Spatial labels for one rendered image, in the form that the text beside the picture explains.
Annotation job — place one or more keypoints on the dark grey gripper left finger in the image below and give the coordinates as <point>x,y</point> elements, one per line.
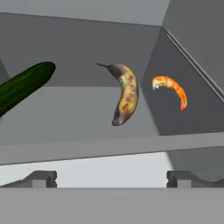
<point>43,178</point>

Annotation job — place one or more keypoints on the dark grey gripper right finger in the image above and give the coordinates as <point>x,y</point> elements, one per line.
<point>178,178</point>

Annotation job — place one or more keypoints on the orange shrimp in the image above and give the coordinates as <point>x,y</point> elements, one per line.
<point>175,87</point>

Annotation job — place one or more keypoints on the dark green cucumber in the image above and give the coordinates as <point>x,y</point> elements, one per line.
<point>23,84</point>

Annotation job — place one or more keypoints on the brown spotted yellow banana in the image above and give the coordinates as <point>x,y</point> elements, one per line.
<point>128,96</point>

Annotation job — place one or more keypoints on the grey fridge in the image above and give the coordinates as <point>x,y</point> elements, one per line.
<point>87,43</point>

